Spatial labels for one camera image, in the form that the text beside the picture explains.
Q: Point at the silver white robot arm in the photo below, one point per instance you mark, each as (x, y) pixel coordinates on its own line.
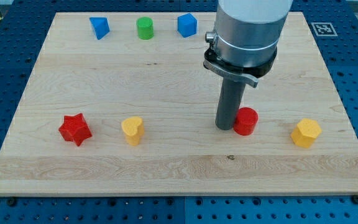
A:
(243, 42)

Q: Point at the red star block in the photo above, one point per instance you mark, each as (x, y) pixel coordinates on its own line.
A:
(75, 129)

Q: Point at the yellow heart block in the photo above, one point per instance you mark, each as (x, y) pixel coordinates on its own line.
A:
(133, 129)

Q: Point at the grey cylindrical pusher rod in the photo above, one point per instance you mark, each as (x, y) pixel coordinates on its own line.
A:
(229, 101)

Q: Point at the light wooden board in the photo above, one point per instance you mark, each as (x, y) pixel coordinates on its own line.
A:
(182, 152)

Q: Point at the red cylinder block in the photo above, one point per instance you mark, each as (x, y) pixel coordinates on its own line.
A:
(245, 121)

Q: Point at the blue cube block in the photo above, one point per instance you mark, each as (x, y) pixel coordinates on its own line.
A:
(187, 25)

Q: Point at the green cylinder block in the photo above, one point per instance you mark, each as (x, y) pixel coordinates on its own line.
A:
(145, 28)

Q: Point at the blue triangular prism block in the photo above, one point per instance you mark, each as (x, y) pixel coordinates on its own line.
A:
(100, 26)

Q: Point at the yellow hexagon block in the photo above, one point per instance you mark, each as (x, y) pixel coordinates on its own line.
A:
(306, 132)

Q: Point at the white fiducial marker tag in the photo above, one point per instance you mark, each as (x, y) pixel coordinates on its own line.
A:
(324, 29)

